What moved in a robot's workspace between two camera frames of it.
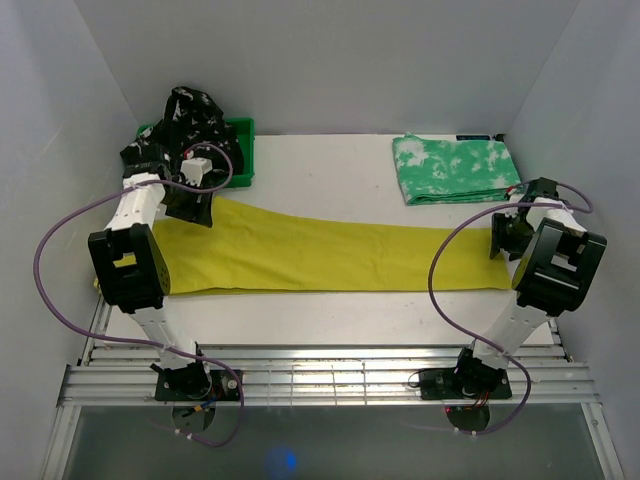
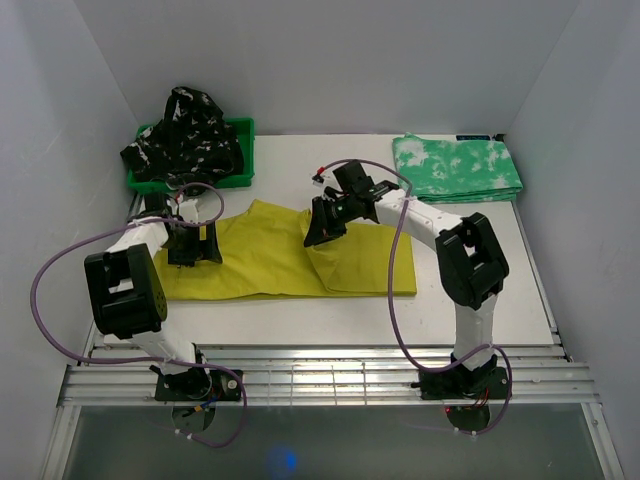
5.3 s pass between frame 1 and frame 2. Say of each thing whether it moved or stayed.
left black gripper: moved
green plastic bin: stayed
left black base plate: stayed
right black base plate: stayed
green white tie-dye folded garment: stayed
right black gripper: moved
